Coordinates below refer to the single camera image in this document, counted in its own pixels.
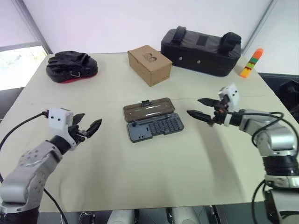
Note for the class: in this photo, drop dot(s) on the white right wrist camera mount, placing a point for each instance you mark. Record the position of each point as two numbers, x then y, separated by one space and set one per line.
232 93

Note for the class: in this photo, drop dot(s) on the black boxing pad, red base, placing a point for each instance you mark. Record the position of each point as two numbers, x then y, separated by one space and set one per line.
70 66

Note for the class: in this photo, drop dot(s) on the white rounded shape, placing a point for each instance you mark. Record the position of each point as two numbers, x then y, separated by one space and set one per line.
121 217
184 215

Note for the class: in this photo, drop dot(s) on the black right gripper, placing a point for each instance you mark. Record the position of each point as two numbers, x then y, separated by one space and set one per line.
220 114

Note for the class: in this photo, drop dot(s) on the orange multicoloured toy block stack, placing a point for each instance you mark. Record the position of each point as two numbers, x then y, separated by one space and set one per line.
251 65

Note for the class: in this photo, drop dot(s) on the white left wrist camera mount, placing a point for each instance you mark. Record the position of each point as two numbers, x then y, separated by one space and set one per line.
59 117

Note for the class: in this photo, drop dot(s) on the grey window frame post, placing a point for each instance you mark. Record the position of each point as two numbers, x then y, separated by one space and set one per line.
35 25
259 23

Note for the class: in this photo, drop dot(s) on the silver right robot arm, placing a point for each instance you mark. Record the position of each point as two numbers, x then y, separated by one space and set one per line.
278 140

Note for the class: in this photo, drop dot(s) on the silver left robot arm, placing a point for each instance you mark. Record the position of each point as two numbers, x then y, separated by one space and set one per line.
28 172

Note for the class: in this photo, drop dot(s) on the black object beside table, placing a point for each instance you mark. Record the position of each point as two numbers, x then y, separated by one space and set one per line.
289 93

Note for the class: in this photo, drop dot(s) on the brown cardboard box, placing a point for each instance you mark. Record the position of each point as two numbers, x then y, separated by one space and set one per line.
149 64

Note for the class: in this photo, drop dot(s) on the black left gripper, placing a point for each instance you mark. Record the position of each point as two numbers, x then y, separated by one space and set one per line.
78 134

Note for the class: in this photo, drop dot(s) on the black clamp under table edge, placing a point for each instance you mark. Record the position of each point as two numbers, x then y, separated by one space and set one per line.
213 214
87 218

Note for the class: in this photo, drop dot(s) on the grey screwdriver bit case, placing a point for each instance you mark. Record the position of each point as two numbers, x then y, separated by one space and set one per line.
154 124

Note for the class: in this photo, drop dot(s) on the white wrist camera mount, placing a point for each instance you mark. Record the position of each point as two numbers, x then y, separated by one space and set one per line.
232 93
59 117

